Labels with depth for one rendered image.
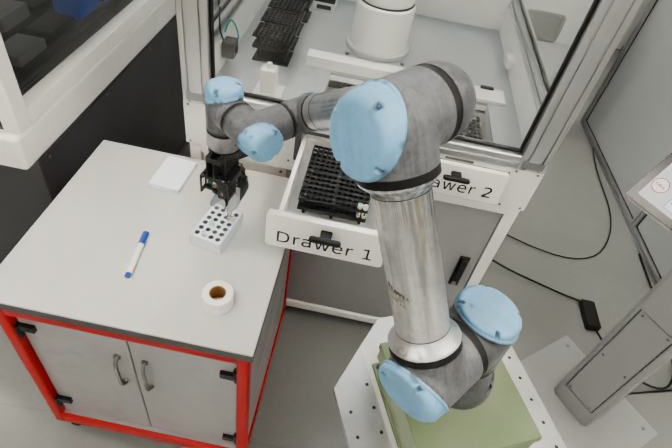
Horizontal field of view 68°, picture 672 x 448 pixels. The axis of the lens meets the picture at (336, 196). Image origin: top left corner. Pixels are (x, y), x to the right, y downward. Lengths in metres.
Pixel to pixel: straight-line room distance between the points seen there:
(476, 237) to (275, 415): 0.92
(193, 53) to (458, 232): 0.95
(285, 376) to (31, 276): 1.00
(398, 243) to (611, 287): 2.14
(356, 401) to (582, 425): 1.24
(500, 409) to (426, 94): 0.66
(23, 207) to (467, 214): 1.36
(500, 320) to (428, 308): 0.18
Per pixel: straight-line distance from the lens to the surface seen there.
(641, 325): 1.82
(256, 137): 0.93
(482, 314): 0.88
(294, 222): 1.16
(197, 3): 1.32
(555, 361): 2.29
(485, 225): 1.62
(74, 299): 1.27
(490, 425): 1.06
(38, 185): 1.68
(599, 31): 1.29
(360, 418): 1.10
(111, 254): 1.33
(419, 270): 0.71
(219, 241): 1.27
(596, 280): 2.74
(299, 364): 1.99
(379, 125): 0.59
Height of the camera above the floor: 1.76
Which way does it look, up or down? 43 degrees down
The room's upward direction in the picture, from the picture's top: 11 degrees clockwise
